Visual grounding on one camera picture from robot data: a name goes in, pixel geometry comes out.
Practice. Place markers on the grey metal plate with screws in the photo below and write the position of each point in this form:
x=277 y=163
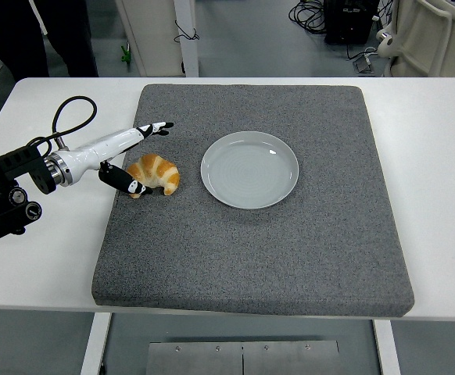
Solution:
x=243 y=357

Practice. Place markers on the black equipment box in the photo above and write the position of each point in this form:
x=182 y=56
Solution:
x=348 y=23

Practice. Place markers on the cream coloured machine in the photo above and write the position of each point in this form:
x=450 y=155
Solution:
x=434 y=35

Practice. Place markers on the golden brown croissant bread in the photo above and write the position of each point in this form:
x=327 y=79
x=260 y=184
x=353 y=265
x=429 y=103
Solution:
x=161 y=172

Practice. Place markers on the white table leg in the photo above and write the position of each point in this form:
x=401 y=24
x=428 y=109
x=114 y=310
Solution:
x=94 y=343
x=388 y=347

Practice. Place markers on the round grey plate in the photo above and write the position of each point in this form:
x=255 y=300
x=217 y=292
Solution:
x=247 y=172

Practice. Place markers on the grey felt mat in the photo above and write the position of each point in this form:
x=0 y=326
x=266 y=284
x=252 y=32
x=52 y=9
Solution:
x=251 y=254

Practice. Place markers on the green small floor object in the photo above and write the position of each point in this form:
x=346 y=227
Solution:
x=125 y=54

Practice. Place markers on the grey floor pedal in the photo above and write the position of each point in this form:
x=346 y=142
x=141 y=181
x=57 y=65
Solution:
x=362 y=65

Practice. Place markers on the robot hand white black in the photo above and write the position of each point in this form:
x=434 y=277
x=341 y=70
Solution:
x=106 y=146

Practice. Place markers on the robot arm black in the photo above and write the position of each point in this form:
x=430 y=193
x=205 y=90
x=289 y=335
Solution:
x=4 y=218

